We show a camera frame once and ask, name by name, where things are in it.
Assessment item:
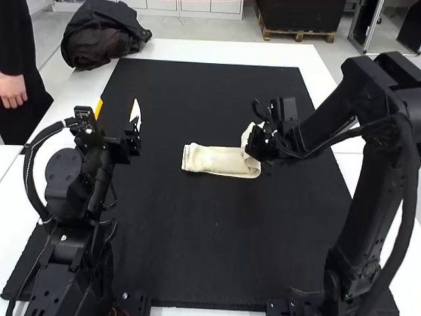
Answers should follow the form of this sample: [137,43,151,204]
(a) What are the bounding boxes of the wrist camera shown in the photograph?
[73,105,99,133]
[270,96,299,124]

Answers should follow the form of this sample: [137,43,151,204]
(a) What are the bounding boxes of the black crate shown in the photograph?
[255,0,346,33]

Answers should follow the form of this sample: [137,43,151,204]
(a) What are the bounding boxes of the black jacket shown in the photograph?
[61,0,154,70]

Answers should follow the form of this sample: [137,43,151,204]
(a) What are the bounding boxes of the person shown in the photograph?
[0,0,55,145]

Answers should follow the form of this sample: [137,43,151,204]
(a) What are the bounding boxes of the aluminium frame rack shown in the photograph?
[347,0,386,55]

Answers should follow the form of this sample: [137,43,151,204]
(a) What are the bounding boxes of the white cupboard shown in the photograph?
[123,0,245,15]

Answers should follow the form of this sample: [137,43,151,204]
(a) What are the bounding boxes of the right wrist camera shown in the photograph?
[270,96,299,124]

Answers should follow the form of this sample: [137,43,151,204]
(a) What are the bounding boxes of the black panel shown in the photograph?
[395,20,421,55]

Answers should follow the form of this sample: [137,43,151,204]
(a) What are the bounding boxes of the black mat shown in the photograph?
[0,57,401,313]

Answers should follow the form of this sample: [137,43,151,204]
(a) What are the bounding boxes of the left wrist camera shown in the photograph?
[73,105,99,133]

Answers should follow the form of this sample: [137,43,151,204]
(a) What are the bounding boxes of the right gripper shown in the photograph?
[245,122,289,165]

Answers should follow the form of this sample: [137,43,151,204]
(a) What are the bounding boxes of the pale towel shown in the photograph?
[180,121,263,180]

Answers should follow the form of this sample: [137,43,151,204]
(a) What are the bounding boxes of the wooden pallet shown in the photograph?
[255,2,338,44]

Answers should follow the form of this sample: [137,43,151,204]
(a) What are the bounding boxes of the black cable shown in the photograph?
[22,118,78,224]
[252,97,274,123]
[358,111,421,300]

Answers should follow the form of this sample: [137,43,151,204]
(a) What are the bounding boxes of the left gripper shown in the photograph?
[72,97,144,165]

